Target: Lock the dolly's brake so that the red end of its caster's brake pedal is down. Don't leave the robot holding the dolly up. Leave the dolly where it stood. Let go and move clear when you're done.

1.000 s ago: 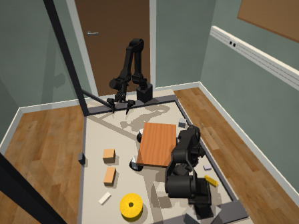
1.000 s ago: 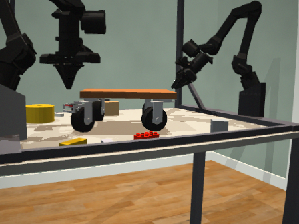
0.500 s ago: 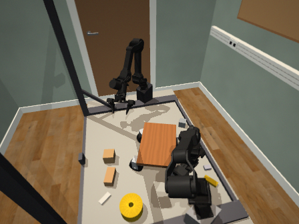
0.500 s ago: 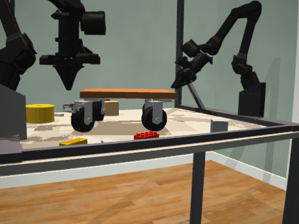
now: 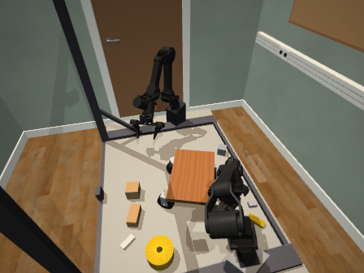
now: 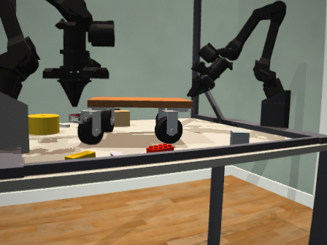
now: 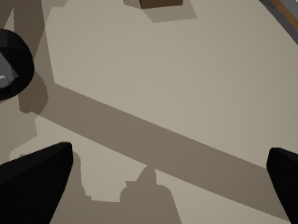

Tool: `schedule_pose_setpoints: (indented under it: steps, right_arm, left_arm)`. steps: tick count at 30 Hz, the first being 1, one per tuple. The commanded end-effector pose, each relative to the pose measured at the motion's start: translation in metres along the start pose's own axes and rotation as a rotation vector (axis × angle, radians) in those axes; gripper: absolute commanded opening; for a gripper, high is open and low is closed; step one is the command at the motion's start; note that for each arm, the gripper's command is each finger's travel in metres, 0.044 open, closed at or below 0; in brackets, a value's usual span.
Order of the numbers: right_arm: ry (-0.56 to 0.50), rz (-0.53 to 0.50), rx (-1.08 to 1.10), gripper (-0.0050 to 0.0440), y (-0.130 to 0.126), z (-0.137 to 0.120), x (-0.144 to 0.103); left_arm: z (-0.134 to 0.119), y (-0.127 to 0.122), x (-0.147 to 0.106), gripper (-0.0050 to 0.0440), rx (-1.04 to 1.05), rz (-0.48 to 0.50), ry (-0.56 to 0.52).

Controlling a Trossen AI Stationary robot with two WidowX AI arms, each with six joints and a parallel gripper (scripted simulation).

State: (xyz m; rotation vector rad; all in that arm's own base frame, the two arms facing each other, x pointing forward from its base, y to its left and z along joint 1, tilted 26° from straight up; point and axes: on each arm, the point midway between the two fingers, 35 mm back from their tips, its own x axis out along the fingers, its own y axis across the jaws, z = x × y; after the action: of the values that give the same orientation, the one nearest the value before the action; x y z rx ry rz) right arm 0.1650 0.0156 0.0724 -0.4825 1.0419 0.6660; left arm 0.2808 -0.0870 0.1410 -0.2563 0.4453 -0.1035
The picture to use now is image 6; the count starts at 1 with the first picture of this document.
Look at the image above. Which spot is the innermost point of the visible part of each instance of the orange wooden dolly on black caster wheels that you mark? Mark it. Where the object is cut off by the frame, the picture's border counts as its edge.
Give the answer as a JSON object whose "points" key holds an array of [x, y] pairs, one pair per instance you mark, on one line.
{"points": [[168, 128]]}

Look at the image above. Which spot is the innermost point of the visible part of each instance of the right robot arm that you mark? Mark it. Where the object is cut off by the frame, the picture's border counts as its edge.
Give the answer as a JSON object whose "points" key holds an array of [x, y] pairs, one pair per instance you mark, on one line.
{"points": [[20, 55]]}

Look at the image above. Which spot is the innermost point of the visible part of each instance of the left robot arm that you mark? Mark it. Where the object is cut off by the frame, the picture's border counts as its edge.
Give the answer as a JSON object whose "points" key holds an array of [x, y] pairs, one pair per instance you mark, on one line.
{"points": [[272, 85]]}

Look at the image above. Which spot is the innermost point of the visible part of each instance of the red toy building brick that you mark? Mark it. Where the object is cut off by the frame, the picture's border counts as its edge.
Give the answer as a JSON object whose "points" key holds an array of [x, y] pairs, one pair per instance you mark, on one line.
{"points": [[160, 148]]}

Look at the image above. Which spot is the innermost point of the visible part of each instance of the yellow rectangular block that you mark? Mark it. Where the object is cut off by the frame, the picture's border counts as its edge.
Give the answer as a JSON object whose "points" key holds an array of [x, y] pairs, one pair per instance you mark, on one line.
{"points": [[85, 154]]}

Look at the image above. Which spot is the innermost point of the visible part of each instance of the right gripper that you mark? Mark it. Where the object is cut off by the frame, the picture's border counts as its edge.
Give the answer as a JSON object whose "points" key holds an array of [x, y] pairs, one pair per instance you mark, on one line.
{"points": [[74, 59]]}

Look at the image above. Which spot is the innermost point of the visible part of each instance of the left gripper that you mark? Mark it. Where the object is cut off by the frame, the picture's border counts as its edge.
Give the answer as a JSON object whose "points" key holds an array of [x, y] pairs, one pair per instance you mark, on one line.
{"points": [[203, 83]]}

